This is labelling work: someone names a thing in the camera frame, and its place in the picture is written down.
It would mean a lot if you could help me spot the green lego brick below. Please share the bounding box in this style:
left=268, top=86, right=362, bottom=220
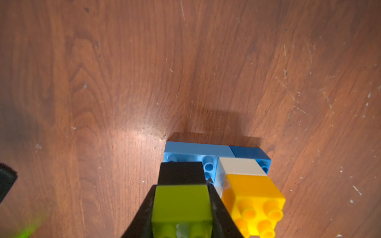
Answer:
left=151, top=184, right=213, bottom=238

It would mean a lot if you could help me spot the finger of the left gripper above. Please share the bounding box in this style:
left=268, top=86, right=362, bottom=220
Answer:
left=0, top=163, right=18, bottom=203

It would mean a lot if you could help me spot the dark blue lego brick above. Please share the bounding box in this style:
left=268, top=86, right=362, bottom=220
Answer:
left=230, top=146, right=272, bottom=174

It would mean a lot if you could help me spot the light blue long lego brick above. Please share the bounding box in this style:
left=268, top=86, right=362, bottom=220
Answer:
left=164, top=141, right=235, bottom=182

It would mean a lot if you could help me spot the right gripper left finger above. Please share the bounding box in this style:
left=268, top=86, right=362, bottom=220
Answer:
left=121, top=185, right=157, bottom=238

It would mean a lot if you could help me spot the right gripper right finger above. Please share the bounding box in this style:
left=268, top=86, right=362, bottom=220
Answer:
left=207, top=180, right=243, bottom=238

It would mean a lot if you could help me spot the yellow lego brick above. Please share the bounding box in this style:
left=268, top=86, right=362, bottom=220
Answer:
left=222, top=174, right=286, bottom=238

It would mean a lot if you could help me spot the black lego brick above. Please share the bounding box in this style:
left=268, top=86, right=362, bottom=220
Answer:
left=157, top=162, right=206, bottom=185

